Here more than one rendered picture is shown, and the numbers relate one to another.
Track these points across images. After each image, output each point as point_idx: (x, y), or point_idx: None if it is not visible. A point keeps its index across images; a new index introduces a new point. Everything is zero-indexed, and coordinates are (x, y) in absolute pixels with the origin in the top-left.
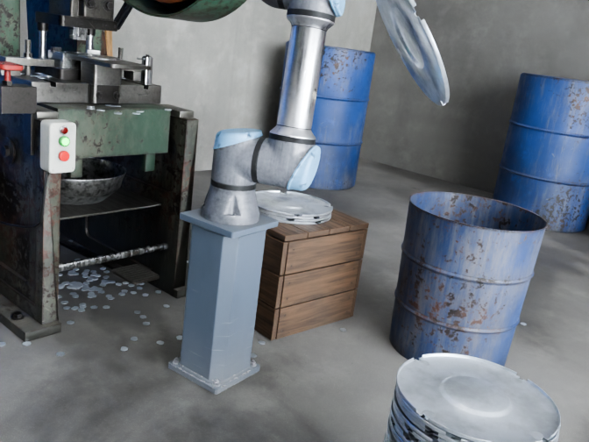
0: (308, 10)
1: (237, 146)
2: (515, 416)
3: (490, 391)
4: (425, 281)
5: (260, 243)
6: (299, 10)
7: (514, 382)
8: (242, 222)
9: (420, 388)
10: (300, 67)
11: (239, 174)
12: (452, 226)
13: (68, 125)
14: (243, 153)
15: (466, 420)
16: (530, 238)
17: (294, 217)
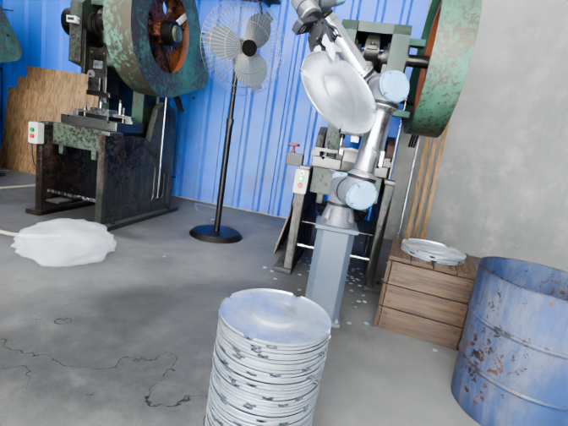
0: None
1: (335, 179)
2: (267, 328)
3: (285, 317)
4: (466, 319)
5: (343, 241)
6: None
7: (316, 330)
8: (330, 223)
9: (259, 297)
10: (364, 133)
11: (334, 195)
12: (483, 273)
13: (304, 172)
14: (335, 183)
15: (240, 310)
16: (560, 308)
17: (415, 251)
